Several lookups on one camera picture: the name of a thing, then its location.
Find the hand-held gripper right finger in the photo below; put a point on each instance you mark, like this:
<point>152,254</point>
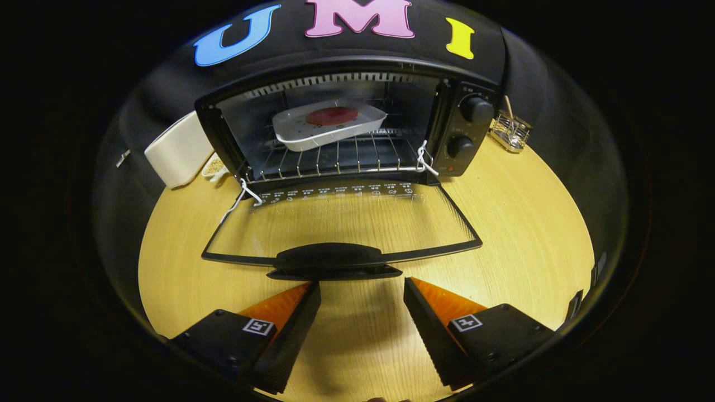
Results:
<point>430,335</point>

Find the round pink food slice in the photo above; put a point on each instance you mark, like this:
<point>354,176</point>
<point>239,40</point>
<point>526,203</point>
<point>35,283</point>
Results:
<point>332,116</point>

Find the white bread toaster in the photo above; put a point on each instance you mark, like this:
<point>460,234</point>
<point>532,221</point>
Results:
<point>179,151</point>

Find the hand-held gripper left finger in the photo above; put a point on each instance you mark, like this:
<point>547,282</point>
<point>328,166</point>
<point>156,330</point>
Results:
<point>293,340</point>

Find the small white tag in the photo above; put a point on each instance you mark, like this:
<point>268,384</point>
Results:
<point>123,158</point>

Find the white square plate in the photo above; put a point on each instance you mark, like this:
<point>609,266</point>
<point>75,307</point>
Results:
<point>296,131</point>

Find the small dish of beige snacks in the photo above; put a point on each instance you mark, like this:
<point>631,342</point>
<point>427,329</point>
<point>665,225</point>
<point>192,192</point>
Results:
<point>214,167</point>

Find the wooden stick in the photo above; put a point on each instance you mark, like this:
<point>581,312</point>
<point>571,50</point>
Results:
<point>508,106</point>

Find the black toaster oven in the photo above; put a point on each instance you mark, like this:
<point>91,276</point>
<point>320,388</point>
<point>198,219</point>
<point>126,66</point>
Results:
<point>475,137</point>

